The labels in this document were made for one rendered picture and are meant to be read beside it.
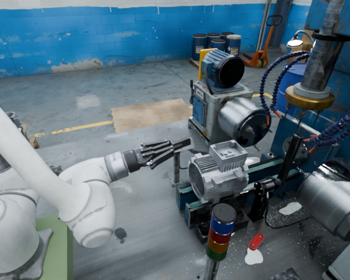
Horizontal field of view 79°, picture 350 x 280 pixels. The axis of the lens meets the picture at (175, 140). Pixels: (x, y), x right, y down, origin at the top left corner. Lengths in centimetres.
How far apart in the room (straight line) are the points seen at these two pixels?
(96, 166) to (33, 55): 562
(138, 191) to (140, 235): 26
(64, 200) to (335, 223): 84
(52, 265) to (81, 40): 551
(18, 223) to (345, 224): 104
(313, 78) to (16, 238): 115
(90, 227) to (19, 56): 586
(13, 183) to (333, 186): 110
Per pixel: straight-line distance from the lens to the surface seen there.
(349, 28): 93
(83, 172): 70
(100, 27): 606
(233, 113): 123
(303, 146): 120
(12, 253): 89
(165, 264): 97
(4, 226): 83
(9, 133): 59
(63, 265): 97
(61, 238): 102
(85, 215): 58
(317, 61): 98
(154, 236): 103
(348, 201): 91
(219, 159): 87
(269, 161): 128
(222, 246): 66
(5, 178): 93
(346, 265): 99
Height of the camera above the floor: 168
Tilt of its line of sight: 35 degrees down
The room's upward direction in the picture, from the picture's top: straight up
